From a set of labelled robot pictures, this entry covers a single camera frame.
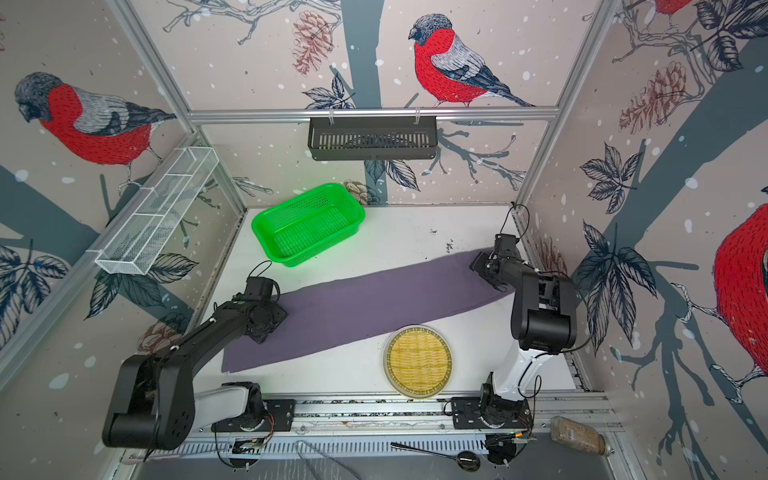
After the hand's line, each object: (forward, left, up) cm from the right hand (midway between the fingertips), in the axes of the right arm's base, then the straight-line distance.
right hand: (481, 269), depth 100 cm
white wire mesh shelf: (-16, +91, +32) cm, 98 cm away
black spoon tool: (-52, +10, -2) cm, 53 cm away
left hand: (-21, +65, +2) cm, 68 cm away
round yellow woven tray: (-31, +21, -1) cm, 38 cm away
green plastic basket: (+19, +66, +1) cm, 68 cm away
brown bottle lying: (-47, -16, +1) cm, 49 cm away
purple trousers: (-19, +39, +3) cm, 43 cm away
